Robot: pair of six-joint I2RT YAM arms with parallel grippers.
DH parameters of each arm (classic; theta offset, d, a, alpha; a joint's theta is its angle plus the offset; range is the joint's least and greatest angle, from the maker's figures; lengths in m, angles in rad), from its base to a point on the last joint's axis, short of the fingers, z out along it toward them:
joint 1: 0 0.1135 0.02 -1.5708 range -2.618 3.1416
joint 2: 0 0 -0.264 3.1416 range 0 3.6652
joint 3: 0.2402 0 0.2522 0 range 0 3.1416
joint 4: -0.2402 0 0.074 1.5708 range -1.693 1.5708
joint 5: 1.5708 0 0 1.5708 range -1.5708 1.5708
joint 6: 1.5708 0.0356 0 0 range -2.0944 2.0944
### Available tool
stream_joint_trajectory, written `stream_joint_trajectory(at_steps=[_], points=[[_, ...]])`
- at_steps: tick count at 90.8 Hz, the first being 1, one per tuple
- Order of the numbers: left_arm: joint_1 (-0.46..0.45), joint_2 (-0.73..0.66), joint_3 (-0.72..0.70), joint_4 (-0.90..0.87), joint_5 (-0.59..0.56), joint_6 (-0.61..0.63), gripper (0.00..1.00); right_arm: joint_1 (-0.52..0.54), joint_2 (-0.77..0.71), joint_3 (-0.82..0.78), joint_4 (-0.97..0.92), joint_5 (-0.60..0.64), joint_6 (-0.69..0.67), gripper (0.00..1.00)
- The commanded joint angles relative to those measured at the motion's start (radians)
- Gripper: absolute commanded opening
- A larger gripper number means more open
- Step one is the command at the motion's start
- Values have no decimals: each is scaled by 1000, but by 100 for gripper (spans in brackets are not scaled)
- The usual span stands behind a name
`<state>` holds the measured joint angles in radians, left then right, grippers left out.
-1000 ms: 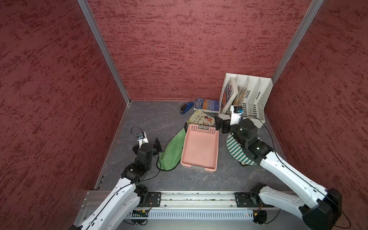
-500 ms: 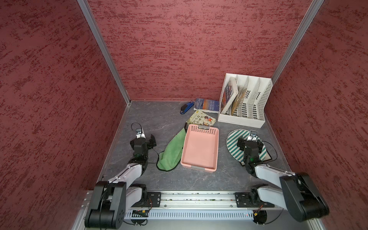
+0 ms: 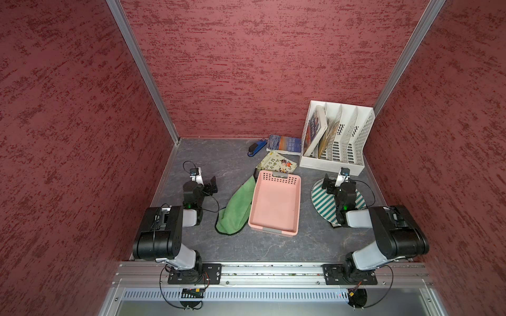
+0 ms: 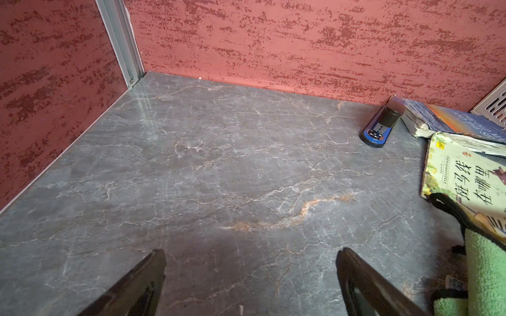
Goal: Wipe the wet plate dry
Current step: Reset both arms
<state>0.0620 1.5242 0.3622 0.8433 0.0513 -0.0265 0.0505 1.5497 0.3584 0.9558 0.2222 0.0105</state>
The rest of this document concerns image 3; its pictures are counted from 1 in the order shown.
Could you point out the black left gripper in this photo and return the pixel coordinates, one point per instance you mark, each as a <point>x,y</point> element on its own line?
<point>207,187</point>

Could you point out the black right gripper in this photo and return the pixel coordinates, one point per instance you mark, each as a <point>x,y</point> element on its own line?
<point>329,183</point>

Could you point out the green striped round plate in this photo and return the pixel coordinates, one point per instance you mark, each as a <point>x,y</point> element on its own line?
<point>346,209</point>

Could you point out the green cleaning cloth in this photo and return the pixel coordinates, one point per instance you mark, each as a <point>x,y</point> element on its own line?
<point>234,217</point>

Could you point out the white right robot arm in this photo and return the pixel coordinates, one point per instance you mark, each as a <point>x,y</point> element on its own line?
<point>396,233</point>

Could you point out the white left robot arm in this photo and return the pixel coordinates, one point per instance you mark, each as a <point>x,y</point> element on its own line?
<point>159,237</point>

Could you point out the white plastic file organizer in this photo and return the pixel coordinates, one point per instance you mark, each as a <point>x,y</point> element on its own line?
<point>347,149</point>

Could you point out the yellow illustrated children's book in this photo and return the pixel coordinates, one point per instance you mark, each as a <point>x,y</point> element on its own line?
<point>329,136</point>

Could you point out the pink plastic basket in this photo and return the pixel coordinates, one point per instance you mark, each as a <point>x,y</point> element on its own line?
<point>276,203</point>

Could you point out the thin books in organizer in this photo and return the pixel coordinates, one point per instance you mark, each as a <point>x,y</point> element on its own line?
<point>315,129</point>

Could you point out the green cartoon children's book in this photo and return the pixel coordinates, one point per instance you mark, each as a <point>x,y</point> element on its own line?
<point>276,163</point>

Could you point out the blue stapler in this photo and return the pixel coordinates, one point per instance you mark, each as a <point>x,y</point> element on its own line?
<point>256,147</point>

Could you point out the blue striped cover book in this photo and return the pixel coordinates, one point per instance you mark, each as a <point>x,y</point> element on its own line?
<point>284,145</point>

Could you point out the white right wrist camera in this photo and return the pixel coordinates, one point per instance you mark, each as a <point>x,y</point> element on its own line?
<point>342,177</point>

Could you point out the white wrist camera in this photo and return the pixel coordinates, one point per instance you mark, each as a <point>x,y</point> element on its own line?
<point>342,177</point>
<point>196,175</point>

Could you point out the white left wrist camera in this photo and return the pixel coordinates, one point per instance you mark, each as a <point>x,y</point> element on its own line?
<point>196,175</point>

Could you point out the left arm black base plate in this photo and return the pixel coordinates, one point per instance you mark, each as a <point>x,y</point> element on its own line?
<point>206,274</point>

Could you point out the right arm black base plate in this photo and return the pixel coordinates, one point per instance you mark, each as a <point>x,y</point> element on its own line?
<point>346,274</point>

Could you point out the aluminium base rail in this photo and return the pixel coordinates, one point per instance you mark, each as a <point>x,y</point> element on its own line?
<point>254,274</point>

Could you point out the white perforated cable duct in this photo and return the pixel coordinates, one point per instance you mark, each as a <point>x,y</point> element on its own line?
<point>297,295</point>

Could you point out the left aluminium corner post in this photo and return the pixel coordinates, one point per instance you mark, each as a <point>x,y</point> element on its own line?
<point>128,35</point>

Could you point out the aluminium corner post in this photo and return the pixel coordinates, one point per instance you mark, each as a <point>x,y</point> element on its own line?
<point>427,19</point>
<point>128,35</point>

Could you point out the right aluminium corner post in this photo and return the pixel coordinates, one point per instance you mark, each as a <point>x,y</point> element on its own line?
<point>427,19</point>

